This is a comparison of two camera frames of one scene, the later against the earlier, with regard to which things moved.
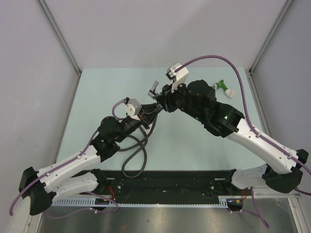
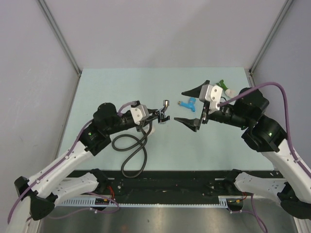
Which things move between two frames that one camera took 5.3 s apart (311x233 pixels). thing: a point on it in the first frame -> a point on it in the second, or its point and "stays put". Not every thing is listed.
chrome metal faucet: [152, 92] -> [162, 118]
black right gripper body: [174, 100] -> [217, 116]
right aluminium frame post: [251, 81] stays put
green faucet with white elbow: [229, 92] stays put
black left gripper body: [144, 118] stays put
